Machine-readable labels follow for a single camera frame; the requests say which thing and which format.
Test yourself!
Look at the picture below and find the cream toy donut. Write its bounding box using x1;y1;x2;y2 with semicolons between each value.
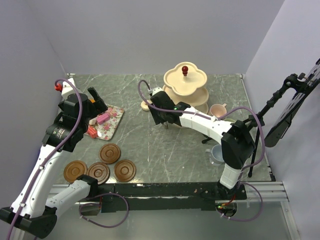
140;99;153;112

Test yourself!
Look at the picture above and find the red toy cake slice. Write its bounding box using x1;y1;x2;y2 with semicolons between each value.
86;126;98;139

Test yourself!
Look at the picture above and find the pink toy cake slice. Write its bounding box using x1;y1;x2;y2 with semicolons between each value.
96;112;111;125

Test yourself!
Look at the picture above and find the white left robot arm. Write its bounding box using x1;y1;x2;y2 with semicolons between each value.
0;85;108;239

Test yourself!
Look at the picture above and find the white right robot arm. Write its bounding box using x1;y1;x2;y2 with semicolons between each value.
149;87;256;200

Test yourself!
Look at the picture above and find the cream three-tier cake stand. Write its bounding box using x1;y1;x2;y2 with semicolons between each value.
162;61;209;114

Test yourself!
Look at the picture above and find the floral serving tray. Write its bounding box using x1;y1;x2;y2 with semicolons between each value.
85;105;125;141

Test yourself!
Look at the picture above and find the brown wooden coaster far left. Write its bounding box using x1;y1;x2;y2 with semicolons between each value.
63;160;88;183

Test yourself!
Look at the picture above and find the brown wooden coaster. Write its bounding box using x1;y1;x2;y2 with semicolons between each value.
114;159;137;183
86;162;110;185
98;143;121;164
63;160;88;183

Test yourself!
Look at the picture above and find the brown wooden coaster upper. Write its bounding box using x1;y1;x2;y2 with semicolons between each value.
98;143;121;164

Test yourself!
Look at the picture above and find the pink teacup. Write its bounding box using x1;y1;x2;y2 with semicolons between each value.
209;103;227;118

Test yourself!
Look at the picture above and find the brown wooden coaster middle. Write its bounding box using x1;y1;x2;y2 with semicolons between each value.
86;162;110;185

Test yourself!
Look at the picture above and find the light green teacup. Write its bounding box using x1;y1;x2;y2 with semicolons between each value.
224;118;236;123

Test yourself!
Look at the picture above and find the light blue mug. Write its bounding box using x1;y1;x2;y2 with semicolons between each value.
205;144;225;166

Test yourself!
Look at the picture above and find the brown wooden coaster right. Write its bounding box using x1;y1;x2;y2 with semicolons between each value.
114;159;137;183

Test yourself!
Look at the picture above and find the black tripod stand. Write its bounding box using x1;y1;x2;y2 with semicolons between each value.
201;72;308;178

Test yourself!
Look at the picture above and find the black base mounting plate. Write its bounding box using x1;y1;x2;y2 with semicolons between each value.
86;182;247;213

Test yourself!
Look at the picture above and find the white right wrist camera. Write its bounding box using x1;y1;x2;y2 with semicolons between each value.
148;87;163;96

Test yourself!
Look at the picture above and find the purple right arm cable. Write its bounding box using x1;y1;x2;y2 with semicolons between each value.
137;79;266;222

